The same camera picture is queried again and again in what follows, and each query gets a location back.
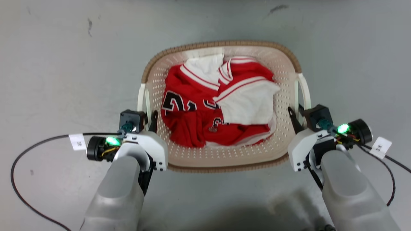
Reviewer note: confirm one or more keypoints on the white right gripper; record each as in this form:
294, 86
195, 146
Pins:
303, 144

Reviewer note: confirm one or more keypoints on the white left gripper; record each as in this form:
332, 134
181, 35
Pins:
154, 144

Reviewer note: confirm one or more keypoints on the beige plastic laundry basket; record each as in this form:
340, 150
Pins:
212, 154

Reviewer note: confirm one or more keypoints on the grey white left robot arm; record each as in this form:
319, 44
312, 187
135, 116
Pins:
118, 192

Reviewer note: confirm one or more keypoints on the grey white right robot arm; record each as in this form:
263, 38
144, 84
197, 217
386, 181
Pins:
350, 192

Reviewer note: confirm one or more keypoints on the red and white sports jersey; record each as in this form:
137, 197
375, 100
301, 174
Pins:
189, 128

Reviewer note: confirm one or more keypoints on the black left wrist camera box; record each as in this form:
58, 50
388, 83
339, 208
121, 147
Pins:
131, 120

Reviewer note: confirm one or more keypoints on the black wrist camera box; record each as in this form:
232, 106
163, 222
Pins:
318, 116
131, 120

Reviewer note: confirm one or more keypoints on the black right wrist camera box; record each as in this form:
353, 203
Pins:
318, 116

